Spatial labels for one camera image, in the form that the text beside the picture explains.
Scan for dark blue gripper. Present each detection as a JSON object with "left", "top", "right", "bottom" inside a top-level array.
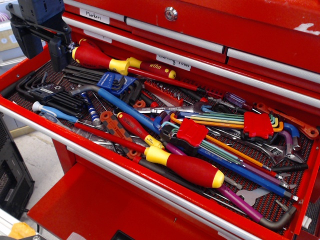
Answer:
[{"left": 6, "top": 0, "right": 73, "bottom": 72}]

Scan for blue hex key holder set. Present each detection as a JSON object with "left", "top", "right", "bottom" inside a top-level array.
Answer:
[{"left": 97, "top": 71, "right": 142, "bottom": 105}]

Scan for red bit holder strip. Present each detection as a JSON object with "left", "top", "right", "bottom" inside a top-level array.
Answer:
[{"left": 144, "top": 80, "right": 183, "bottom": 107}]

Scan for black torx key set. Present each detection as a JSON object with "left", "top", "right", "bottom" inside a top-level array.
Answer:
[{"left": 15, "top": 76, "right": 87, "bottom": 119}]

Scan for black long hex keys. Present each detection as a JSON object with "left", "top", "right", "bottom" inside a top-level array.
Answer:
[{"left": 62, "top": 65, "right": 104, "bottom": 85}]

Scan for red yellow screwdriver top left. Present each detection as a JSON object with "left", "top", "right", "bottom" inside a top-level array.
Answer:
[{"left": 71, "top": 38, "right": 131, "bottom": 76}]

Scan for markers paper label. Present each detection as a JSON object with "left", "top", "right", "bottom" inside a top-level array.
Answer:
[{"left": 79, "top": 8, "right": 110, "bottom": 24}]

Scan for large blue hex key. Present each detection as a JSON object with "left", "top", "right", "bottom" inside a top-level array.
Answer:
[{"left": 69, "top": 85, "right": 299, "bottom": 201}]

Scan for blue white precision screwdriver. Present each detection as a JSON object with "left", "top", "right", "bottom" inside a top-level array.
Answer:
[{"left": 31, "top": 101, "right": 101, "bottom": 128}]

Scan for blue silver precision screwdriver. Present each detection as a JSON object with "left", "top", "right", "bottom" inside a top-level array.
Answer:
[{"left": 80, "top": 92, "right": 101, "bottom": 126}]

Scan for red yellow Wiha screwdriver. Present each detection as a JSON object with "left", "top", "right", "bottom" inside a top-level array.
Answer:
[{"left": 126, "top": 57, "right": 206, "bottom": 93}]

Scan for orange black folding tool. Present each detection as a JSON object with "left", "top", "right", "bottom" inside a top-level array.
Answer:
[{"left": 100, "top": 110, "right": 141, "bottom": 160}]

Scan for small red yellow screwdriver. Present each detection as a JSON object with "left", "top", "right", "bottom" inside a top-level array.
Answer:
[{"left": 116, "top": 112, "right": 165, "bottom": 150}]

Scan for cutting tools paper label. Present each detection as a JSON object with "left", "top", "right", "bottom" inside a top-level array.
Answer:
[{"left": 156, "top": 54, "right": 192, "bottom": 71}]

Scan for silver drawer lock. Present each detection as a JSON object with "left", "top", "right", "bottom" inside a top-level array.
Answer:
[{"left": 164, "top": 6, "right": 178, "bottom": 22}]

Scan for black computer case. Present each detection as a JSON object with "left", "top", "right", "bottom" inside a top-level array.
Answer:
[{"left": 0, "top": 113, "right": 35, "bottom": 219}]

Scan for red tool chest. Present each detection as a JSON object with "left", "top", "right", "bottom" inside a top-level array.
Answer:
[{"left": 0, "top": 0, "right": 320, "bottom": 240}]

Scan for chrome combination wrench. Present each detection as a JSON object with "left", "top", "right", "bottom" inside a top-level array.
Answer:
[{"left": 135, "top": 101, "right": 212, "bottom": 114}]

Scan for colourful hex key set centre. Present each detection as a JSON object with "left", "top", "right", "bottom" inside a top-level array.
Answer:
[{"left": 152, "top": 115, "right": 290, "bottom": 194}]

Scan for colourful hex key set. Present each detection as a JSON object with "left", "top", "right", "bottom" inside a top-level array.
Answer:
[
  {"left": 152, "top": 115, "right": 290, "bottom": 194},
  {"left": 170, "top": 111, "right": 301, "bottom": 156}
]

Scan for large red yellow screwdriver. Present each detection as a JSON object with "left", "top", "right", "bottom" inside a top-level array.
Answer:
[{"left": 74, "top": 122, "right": 225, "bottom": 189}]

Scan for colourful hex key set right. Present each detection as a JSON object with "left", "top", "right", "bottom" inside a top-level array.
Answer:
[{"left": 170, "top": 111, "right": 301, "bottom": 156}]

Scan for open red tool drawer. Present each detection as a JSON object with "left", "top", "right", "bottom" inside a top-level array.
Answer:
[{"left": 0, "top": 50, "right": 320, "bottom": 240}]

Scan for flat grey open spanner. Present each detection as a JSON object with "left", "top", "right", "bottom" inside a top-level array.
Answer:
[{"left": 236, "top": 187, "right": 270, "bottom": 206}]

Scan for chrome adjustable wrench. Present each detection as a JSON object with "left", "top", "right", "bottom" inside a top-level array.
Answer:
[{"left": 208, "top": 127, "right": 306, "bottom": 165}]

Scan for orange flat wrench right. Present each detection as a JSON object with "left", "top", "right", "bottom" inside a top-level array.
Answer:
[{"left": 255, "top": 102, "right": 320, "bottom": 140}]

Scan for purple grey large hex key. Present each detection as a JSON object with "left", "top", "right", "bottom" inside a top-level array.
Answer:
[{"left": 164, "top": 143, "right": 297, "bottom": 231}]

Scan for purple clear handle screwdriver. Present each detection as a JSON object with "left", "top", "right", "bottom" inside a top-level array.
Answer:
[{"left": 223, "top": 92, "right": 261, "bottom": 114}]

